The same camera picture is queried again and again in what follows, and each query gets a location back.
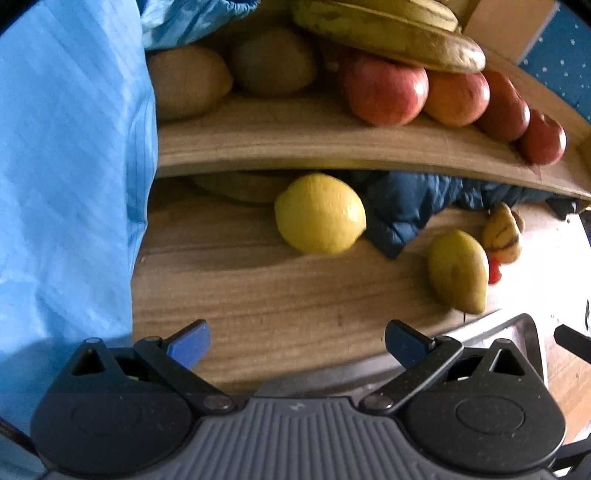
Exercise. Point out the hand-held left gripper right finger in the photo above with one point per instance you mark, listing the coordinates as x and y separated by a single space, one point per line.
405 345

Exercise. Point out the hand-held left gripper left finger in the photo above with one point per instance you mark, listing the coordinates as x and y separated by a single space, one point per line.
191 345

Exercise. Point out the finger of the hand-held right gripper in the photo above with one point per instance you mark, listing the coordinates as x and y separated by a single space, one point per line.
572 339

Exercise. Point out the rectangular metal tray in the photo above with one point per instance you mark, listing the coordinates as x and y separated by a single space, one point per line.
531 344

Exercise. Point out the yellow-green mango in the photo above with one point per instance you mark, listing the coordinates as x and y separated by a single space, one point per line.
457 270

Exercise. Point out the red cherry tomato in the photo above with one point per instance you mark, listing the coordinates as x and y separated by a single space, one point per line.
495 272

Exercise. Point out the striped pepino melon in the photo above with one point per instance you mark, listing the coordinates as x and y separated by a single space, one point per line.
502 237

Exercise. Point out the yellow lemon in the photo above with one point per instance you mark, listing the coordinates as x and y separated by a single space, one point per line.
321 213

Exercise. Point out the small black clip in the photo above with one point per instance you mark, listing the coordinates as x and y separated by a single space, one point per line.
588 314

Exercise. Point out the small brown round fruit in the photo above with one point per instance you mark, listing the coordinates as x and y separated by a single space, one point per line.
520 220

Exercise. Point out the dark blue jacket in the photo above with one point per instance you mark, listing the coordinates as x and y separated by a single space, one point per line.
406 207

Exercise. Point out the curved wooden shelf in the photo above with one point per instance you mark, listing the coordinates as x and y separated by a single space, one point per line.
286 134

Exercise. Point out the dark red apple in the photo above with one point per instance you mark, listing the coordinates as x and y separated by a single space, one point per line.
505 108

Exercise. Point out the orange-red apple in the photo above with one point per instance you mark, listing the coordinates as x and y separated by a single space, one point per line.
457 99

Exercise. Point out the pale red apple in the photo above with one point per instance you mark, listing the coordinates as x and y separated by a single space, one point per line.
385 90

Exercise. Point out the brown kiwi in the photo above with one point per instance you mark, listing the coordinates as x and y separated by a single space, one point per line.
187 83
274 62

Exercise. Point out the blue white-dotted cloth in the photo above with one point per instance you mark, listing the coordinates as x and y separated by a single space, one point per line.
563 60

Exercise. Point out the browned yellow banana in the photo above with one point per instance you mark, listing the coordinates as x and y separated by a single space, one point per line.
392 41

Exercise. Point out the wooden back board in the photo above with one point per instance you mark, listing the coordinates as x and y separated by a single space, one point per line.
508 27

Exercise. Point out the crumpled light blue cloth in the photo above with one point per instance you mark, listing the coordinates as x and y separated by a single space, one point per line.
194 18

